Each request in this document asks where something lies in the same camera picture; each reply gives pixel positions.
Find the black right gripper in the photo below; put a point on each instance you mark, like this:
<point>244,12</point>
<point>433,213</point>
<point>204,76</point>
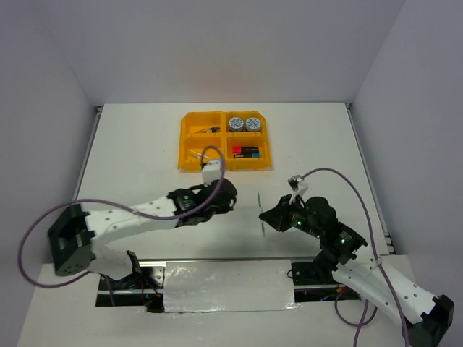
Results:
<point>277,216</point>

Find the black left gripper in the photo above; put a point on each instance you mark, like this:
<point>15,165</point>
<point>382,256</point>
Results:
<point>226,208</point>

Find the yellow clear pen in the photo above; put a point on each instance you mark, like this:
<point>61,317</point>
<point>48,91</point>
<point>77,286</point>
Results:
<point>189,150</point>

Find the black highlighter orange tip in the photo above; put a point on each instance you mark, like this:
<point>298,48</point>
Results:
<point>239,150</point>

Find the black highlighter blue tip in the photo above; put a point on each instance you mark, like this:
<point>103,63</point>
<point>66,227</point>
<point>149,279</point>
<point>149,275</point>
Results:
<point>247,155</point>

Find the small glue bottle blue cap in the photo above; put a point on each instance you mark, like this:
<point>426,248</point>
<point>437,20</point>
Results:
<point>208,130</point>

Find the round blue-white tin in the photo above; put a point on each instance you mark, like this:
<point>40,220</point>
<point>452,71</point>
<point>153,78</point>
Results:
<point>236,124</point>
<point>253,124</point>

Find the blue clear pen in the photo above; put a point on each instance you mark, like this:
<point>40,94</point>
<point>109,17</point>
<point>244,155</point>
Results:
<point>198,156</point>

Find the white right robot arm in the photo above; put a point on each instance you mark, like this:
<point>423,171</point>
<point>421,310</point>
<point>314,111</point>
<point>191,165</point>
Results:
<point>347,258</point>

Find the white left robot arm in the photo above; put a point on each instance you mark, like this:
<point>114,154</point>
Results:
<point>79,239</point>

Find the orange four-compartment organizer tray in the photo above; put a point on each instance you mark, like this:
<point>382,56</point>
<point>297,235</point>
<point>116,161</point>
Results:
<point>224,141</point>

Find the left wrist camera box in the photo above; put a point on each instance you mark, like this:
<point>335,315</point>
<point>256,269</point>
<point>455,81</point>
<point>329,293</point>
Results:
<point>211,171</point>

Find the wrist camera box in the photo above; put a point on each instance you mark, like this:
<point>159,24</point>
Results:
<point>211,171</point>
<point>299,187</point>

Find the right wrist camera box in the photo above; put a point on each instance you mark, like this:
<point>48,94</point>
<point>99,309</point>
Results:
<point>299,187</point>

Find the foil-covered base plate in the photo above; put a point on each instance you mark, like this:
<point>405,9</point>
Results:
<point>234,286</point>

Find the black mounting rail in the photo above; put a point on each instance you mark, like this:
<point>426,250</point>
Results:
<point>147,293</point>

